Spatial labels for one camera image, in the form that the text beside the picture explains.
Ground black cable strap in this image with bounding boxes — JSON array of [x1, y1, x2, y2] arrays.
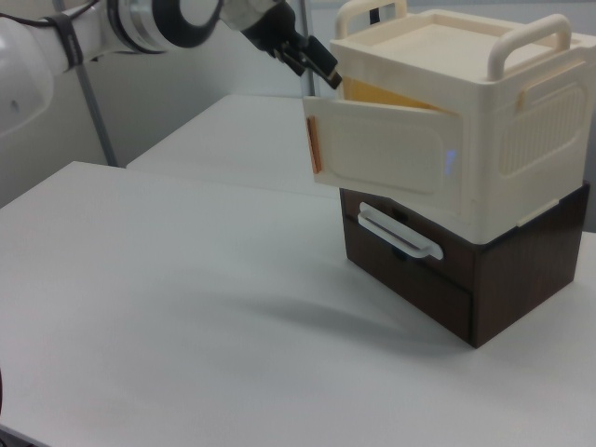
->
[[45, 12, 87, 74]]

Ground cream plastic cabinet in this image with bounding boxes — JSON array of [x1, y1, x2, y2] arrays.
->
[[329, 0, 588, 244]]

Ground cream cabinet carry handle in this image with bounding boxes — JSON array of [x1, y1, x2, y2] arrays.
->
[[336, 0, 408, 42], [486, 12, 574, 81]]

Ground grey metal pole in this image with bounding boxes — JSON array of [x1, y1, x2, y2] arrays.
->
[[76, 62, 118, 168]]

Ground dark brown drawer box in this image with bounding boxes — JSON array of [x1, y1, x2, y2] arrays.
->
[[338, 180, 592, 350]]

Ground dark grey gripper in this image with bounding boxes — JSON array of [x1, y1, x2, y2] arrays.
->
[[221, 0, 345, 90]]

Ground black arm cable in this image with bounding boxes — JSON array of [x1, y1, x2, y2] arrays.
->
[[0, 2, 111, 30]]

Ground orange door handle strip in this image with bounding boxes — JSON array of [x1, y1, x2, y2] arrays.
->
[[305, 115, 324, 175]]

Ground white drawer handle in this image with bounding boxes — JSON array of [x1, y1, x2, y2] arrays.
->
[[356, 201, 445, 262]]

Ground cream cabinet door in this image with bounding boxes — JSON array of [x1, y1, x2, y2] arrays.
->
[[302, 95, 445, 197]]

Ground grey vertical wall post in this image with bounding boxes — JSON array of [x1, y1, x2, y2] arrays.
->
[[300, 0, 315, 98]]

